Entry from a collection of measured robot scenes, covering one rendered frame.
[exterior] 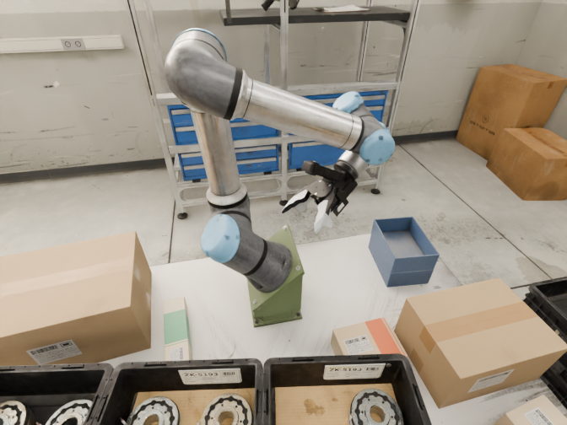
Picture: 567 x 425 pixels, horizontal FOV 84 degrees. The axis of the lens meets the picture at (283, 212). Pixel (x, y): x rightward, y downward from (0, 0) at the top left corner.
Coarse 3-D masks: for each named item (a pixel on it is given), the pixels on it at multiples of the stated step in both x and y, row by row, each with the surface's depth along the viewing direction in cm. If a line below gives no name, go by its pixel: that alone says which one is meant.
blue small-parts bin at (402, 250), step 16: (384, 224) 117; (400, 224) 118; (416, 224) 114; (384, 240) 107; (400, 240) 116; (416, 240) 115; (384, 256) 108; (400, 256) 109; (416, 256) 100; (432, 256) 101
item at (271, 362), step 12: (276, 360) 65; (288, 360) 65; (300, 360) 65; (312, 360) 66; (324, 360) 65; (336, 360) 65; (348, 360) 65; (360, 360) 65; (372, 360) 65; (384, 360) 65; (396, 360) 65; (408, 360) 65; (264, 372) 63; (408, 372) 63; (264, 384) 61; (264, 396) 59; (420, 396) 59; (264, 408) 58; (420, 408) 58; (264, 420) 56
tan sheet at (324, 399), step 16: (384, 384) 71; (288, 400) 68; (304, 400) 68; (320, 400) 68; (336, 400) 68; (352, 400) 68; (288, 416) 65; (304, 416) 65; (320, 416) 65; (336, 416) 65
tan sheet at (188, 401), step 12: (144, 396) 68; (168, 396) 68; (180, 396) 68; (192, 396) 68; (204, 396) 68; (216, 396) 68; (252, 396) 68; (180, 408) 67; (192, 408) 67; (204, 408) 67; (252, 408) 67; (192, 420) 65; (228, 420) 65
